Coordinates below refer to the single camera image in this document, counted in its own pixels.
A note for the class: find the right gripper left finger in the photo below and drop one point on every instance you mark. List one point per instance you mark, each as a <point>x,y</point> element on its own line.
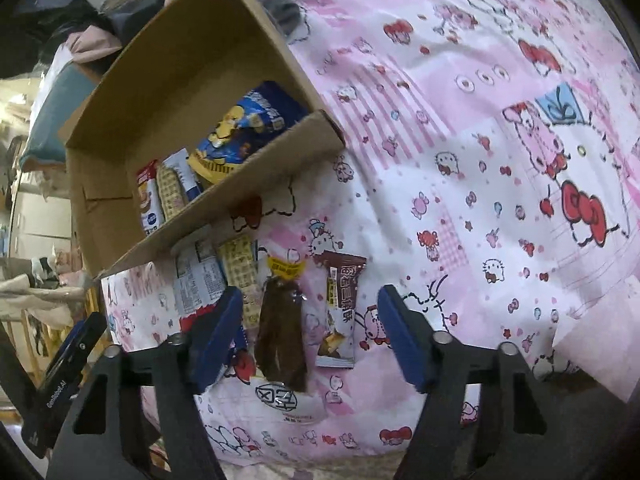
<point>136,416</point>

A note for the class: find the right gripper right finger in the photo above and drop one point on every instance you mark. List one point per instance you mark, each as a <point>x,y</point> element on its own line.
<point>519,429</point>

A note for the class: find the brown chocolate bar packet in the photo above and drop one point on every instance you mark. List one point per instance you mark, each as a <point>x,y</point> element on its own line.
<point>336,349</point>

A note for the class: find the white red wafer packet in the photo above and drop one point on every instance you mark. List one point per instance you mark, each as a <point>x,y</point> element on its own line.
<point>196,276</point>

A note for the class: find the dark dried meat packet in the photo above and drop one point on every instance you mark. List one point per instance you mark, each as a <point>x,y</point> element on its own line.
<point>279,348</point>

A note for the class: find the yellow cracker packet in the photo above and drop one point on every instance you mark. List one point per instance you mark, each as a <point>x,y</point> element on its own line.
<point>239,265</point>

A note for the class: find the blue yellow chip bag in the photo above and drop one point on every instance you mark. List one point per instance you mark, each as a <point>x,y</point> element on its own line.
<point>258,118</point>

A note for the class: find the white paper sheet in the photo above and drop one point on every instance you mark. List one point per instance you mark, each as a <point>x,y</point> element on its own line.
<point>604,341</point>

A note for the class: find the red white biscuit packet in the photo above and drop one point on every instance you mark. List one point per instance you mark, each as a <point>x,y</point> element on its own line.
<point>151,211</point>

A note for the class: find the cracker packet in box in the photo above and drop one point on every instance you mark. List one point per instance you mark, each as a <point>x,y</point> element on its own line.
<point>172,198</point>

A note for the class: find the white blue snack packet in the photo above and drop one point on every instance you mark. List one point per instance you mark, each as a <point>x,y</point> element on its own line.
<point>187,177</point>

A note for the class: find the teal cushion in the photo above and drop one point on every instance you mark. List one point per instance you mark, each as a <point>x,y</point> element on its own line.
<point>62,91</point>

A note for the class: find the pink cartoon print bedsheet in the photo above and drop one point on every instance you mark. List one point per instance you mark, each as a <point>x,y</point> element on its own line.
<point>490,173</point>

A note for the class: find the pink clothing pile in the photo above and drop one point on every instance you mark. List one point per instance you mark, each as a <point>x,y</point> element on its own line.
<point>92,44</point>

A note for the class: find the brown cardboard box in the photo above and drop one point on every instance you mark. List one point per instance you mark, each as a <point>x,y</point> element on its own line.
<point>165,92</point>

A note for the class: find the dark grey cloth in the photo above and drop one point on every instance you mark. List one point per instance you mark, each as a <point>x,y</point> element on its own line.
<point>288,18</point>

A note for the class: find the wooden chair frame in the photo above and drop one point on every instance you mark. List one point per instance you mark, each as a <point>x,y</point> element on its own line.
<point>38,320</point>

